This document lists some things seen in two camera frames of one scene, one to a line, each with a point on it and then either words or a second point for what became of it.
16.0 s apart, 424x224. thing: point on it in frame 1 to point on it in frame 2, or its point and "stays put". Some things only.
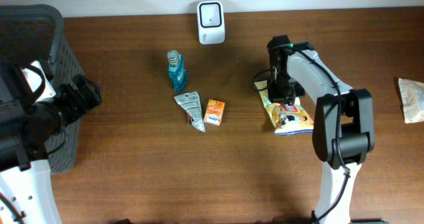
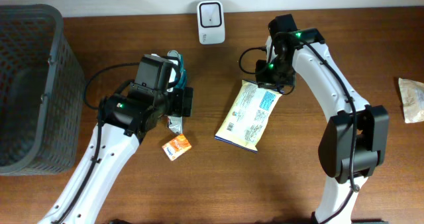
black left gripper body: x=65 y=107 to x=175 y=103
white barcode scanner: x=211 y=20 stays put
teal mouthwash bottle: x=176 y=70 stays put
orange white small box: x=214 y=112 to x=176 y=147
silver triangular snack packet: x=191 y=104 to x=175 y=124
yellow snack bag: x=287 y=118 to x=247 y=118
